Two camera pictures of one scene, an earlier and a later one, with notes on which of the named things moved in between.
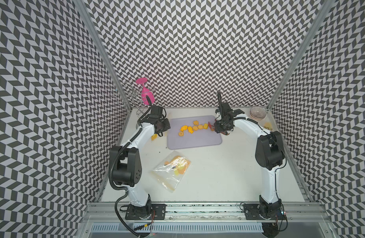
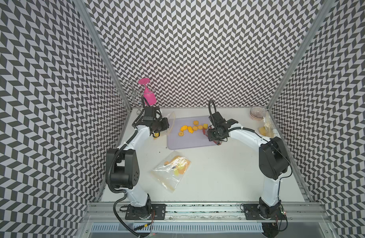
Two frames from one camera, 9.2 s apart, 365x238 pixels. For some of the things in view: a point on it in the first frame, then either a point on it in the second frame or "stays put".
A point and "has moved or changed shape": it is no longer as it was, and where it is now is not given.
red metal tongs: [212, 128] has moved or changed shape
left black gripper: [166, 125] stays put
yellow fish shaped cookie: [183, 128] stays put
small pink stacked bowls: [258, 113] stays put
